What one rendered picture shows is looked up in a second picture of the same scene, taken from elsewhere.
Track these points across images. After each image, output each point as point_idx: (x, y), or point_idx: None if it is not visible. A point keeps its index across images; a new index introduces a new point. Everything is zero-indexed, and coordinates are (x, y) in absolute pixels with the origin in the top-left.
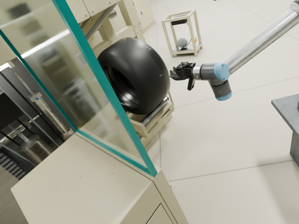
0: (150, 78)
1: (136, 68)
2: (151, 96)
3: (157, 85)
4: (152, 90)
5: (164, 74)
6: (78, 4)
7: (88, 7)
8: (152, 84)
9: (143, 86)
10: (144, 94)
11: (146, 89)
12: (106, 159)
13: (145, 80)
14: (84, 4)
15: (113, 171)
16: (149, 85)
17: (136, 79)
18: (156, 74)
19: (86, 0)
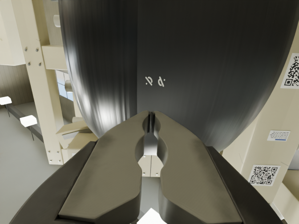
0: (224, 110)
1: (221, 148)
2: (289, 10)
3: (214, 51)
4: (263, 50)
5: (121, 69)
6: (159, 170)
7: (147, 162)
8: (237, 79)
9: (268, 90)
10: (288, 47)
11: (275, 70)
12: None
13: (248, 113)
14: (151, 166)
15: None
16: (256, 85)
17: (254, 118)
18: (177, 99)
19: (144, 169)
